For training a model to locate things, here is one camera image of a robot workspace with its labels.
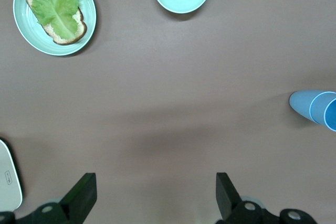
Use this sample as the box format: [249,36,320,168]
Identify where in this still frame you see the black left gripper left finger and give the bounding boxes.
[0,172,98,224]

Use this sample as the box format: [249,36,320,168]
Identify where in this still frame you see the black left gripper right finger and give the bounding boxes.
[215,172,317,224]

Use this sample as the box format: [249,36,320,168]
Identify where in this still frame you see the blue plastic cup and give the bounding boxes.
[288,90,332,125]
[309,91,336,132]

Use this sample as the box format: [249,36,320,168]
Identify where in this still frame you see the white rounded appliance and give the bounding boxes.
[0,138,24,212]

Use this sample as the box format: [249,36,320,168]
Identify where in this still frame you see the toasted bread slice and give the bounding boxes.
[25,0,88,46]

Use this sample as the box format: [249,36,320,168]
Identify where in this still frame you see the mint green plate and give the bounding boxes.
[13,0,97,57]

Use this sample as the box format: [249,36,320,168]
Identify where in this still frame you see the green lettuce leaf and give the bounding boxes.
[21,0,80,40]

